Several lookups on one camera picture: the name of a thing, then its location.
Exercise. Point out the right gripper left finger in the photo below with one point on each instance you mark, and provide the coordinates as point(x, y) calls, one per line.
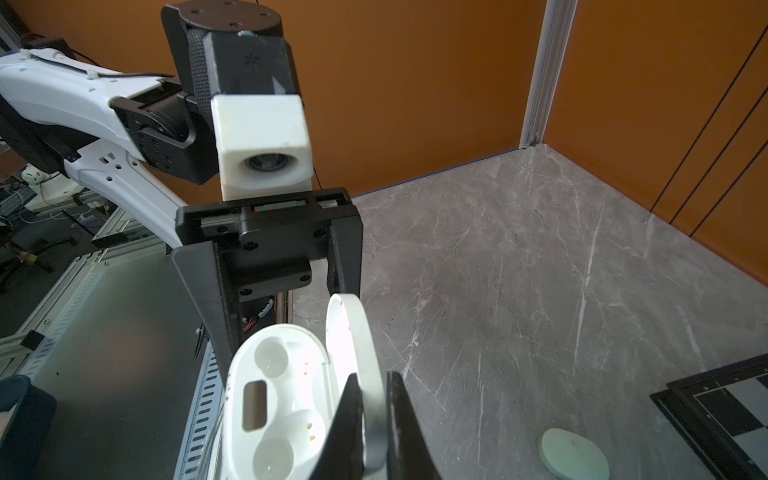
point(342, 456)

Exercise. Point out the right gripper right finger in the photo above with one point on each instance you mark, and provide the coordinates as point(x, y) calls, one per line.
point(408, 456)

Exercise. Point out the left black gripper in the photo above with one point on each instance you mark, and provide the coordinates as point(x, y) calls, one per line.
point(247, 249)

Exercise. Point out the white earbud case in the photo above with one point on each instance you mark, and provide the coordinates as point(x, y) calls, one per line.
point(283, 390)

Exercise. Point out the mint green earbud case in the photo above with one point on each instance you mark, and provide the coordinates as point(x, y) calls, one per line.
point(571, 456)

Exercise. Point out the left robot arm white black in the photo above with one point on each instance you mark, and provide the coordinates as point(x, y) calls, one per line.
point(215, 160)

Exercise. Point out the black grey checkerboard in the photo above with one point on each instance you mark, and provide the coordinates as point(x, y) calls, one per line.
point(722, 416)

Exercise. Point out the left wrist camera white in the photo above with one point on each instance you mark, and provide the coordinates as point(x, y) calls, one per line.
point(263, 145)

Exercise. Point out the left aluminium corner post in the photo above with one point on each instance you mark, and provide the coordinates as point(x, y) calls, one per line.
point(554, 36)

